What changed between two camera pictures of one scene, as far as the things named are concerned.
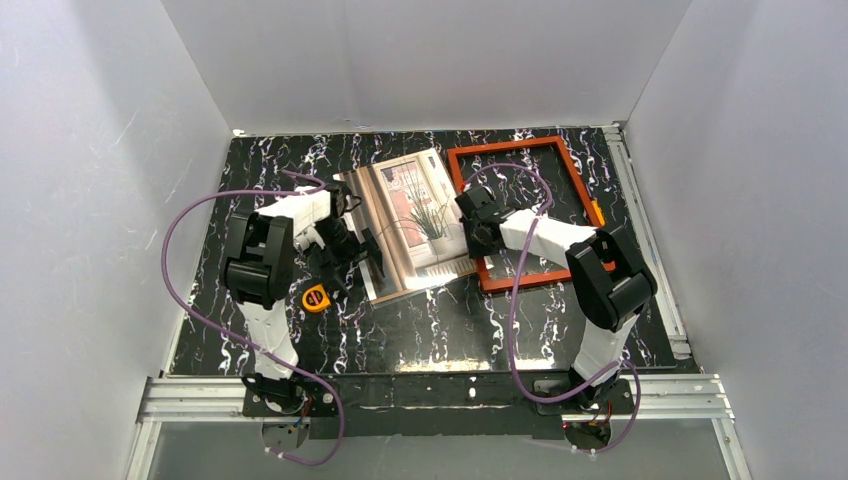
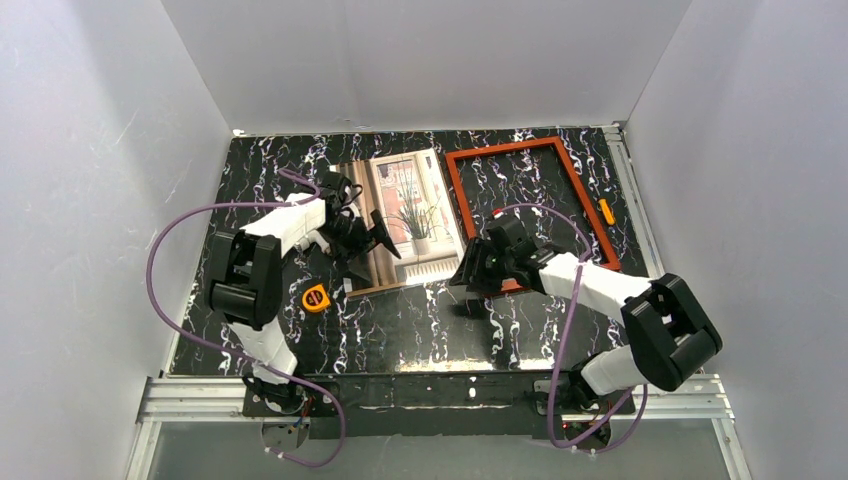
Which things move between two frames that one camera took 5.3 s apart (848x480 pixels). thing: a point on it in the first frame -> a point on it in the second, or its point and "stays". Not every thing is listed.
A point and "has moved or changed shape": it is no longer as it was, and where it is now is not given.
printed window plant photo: [410, 204] stays
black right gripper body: [473, 240] -> [478, 263]
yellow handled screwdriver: [598, 211] has moved or changed shape
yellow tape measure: [315, 298] stays
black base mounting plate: [424, 405] stays
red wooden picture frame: [504, 283] stays
